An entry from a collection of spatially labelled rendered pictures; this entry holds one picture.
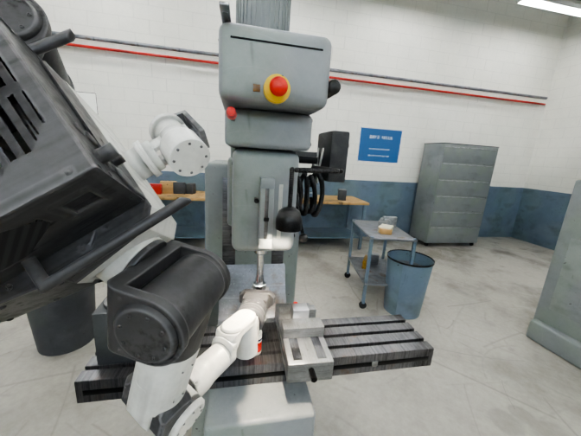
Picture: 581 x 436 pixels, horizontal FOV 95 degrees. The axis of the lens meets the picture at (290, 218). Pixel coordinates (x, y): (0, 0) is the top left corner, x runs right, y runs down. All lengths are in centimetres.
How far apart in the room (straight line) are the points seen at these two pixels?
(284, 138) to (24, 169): 58
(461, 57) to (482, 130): 155
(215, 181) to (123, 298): 95
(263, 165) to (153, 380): 56
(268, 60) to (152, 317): 56
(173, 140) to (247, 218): 42
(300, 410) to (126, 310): 77
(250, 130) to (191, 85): 450
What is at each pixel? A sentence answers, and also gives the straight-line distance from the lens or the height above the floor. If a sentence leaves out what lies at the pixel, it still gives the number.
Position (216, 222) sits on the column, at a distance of 130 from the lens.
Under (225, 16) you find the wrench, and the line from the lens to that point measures 71.
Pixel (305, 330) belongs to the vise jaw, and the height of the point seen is 102.
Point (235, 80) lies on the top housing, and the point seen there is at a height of 177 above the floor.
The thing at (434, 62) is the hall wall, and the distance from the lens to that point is 656.
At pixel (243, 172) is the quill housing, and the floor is 156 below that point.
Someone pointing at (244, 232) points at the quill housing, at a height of 138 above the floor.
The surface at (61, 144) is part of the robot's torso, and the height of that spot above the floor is 161.
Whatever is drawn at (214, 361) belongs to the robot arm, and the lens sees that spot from 71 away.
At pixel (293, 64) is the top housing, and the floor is 182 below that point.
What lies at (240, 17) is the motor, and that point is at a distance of 117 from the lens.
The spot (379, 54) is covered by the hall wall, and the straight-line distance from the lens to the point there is 598.
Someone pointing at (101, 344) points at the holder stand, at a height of 99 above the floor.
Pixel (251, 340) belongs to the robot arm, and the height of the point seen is 112.
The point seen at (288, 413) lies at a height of 84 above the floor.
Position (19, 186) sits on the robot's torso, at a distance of 31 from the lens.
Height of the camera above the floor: 162
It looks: 13 degrees down
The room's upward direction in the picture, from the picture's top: 4 degrees clockwise
